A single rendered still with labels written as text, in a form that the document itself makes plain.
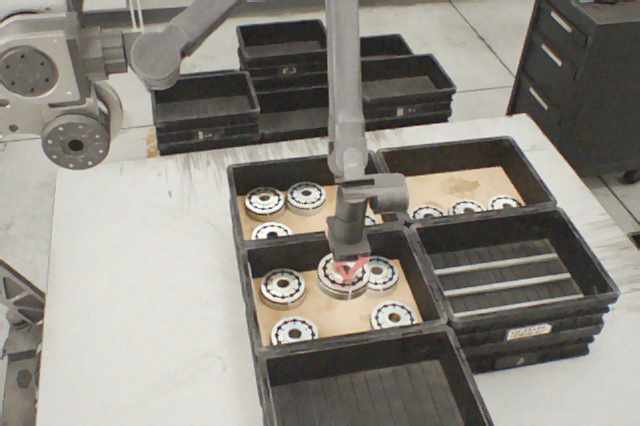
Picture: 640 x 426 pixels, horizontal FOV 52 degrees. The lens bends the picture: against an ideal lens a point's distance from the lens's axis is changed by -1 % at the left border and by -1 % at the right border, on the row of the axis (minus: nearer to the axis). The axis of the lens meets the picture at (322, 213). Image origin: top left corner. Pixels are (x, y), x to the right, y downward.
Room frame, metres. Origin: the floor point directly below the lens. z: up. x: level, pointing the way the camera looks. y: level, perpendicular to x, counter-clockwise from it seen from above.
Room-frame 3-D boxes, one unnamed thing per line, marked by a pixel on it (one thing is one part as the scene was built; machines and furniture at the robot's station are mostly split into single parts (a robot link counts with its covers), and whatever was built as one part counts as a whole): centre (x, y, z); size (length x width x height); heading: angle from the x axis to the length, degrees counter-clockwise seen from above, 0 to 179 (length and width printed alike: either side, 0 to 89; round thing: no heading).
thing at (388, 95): (2.40, -0.29, 0.37); 0.40 x 0.30 x 0.45; 105
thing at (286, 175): (1.24, 0.03, 0.87); 0.40 x 0.30 x 0.11; 104
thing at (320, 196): (1.32, 0.04, 0.86); 0.10 x 0.10 x 0.01
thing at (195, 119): (2.18, 0.48, 0.37); 0.40 x 0.30 x 0.45; 105
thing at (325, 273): (0.88, -0.05, 1.04); 0.10 x 0.10 x 0.01
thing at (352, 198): (0.88, -0.06, 1.23); 0.07 x 0.06 x 0.07; 104
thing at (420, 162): (1.34, -0.36, 0.87); 0.40 x 0.30 x 0.11; 104
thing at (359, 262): (0.87, -0.05, 1.10); 0.07 x 0.07 x 0.09; 12
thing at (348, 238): (0.88, -0.05, 1.17); 0.10 x 0.07 x 0.07; 12
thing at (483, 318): (1.05, -0.43, 0.92); 0.40 x 0.30 x 0.02; 104
